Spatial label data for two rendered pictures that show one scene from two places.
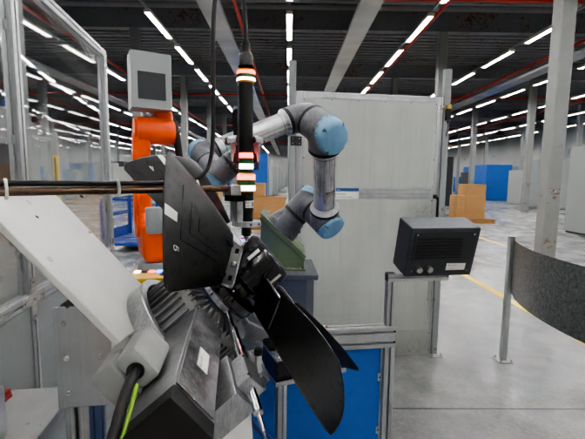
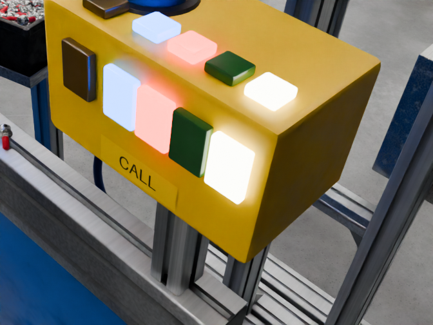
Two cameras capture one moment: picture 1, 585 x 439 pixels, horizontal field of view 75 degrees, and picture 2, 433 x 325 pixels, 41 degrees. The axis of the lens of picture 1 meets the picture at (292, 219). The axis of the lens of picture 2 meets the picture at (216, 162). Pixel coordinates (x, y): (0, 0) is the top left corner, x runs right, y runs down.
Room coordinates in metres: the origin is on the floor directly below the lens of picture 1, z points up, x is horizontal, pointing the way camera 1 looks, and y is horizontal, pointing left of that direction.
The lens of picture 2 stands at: (1.44, 0.66, 1.22)
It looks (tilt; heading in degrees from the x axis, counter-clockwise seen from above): 41 degrees down; 222
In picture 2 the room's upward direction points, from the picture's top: 10 degrees clockwise
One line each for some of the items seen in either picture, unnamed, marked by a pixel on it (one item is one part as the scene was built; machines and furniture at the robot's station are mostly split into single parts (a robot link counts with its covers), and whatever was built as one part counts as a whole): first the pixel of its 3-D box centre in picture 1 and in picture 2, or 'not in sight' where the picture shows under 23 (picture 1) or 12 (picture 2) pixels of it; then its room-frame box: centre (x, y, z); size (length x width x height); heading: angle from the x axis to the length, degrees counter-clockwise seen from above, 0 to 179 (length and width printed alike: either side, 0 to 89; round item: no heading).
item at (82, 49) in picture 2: not in sight; (78, 69); (1.30, 0.42, 1.04); 0.02 x 0.01 x 0.03; 98
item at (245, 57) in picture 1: (245, 140); not in sight; (0.93, 0.11, 1.48); 0.04 x 0.04 x 0.46
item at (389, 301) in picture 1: (389, 299); not in sight; (1.36, -0.36, 0.96); 0.03 x 0.03 x 0.20; 8
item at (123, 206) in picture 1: (136, 220); not in sight; (7.60, 3.11, 0.49); 1.27 x 0.88 x 0.98; 1
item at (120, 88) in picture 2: not in sight; (121, 97); (1.30, 0.45, 1.04); 0.02 x 0.01 x 0.03; 98
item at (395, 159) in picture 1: (367, 218); not in sight; (2.85, -0.56, 1.10); 1.21 x 0.06 x 2.20; 98
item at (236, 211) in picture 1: (243, 205); not in sight; (0.92, 0.12, 1.33); 0.09 x 0.07 x 0.10; 133
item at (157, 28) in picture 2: not in sight; (156, 27); (1.27, 0.45, 1.08); 0.02 x 0.02 x 0.01; 8
